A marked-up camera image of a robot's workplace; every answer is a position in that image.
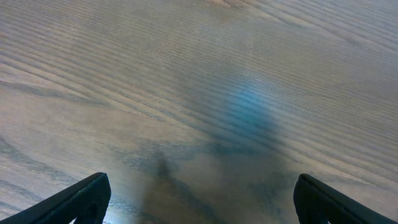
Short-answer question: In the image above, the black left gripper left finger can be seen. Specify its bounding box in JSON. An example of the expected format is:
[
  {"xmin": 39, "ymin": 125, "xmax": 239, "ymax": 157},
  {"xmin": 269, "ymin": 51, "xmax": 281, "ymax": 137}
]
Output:
[{"xmin": 1, "ymin": 172, "xmax": 111, "ymax": 224}]

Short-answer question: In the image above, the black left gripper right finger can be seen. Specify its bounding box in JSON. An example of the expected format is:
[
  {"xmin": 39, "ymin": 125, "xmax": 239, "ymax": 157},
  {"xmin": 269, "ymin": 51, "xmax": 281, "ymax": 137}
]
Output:
[{"xmin": 293, "ymin": 174, "xmax": 397, "ymax": 224}]

